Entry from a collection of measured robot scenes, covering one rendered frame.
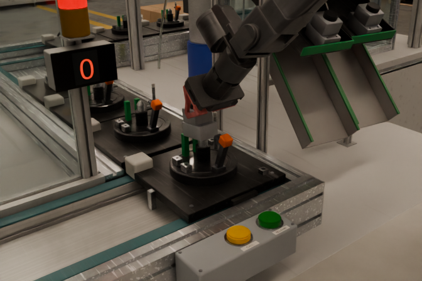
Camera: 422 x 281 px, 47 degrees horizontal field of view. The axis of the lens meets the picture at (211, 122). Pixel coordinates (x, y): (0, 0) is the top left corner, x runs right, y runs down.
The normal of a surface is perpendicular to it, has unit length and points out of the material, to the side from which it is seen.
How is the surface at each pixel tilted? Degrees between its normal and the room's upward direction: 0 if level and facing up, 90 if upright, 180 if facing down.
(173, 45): 90
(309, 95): 45
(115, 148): 0
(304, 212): 90
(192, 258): 0
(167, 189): 0
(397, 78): 90
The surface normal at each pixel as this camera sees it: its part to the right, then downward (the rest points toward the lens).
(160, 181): -0.02, -0.92
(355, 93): 0.31, -0.41
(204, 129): 0.59, 0.16
